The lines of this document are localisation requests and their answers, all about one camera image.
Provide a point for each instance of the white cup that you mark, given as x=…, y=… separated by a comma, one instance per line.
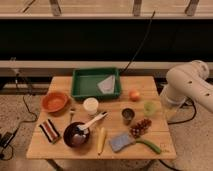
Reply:
x=91, y=105

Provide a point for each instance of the green plastic tray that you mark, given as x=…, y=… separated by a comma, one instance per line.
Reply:
x=86, y=83

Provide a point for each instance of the green pepper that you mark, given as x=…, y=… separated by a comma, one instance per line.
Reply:
x=151, y=145

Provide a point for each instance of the bunch of dark grapes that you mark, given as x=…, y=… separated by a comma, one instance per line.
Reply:
x=140, y=127

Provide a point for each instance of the small fork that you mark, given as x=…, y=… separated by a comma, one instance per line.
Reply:
x=72, y=112

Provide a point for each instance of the grey folded cloth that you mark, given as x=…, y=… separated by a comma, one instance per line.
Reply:
x=107, y=85

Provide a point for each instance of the black adapter at left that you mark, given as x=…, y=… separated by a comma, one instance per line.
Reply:
x=6, y=139

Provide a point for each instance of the light green cup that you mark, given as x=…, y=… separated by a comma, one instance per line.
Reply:
x=149, y=108

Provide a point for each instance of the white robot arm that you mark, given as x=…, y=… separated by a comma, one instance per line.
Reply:
x=186, y=81

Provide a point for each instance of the white spatula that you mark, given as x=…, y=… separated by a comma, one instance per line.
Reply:
x=88, y=124

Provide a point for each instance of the dark brown bowl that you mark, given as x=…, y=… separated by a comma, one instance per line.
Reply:
x=74, y=137

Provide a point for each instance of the orange fruit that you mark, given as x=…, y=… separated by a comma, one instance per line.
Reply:
x=134, y=95

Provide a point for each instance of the orange bowl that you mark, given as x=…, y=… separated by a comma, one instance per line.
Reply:
x=54, y=101

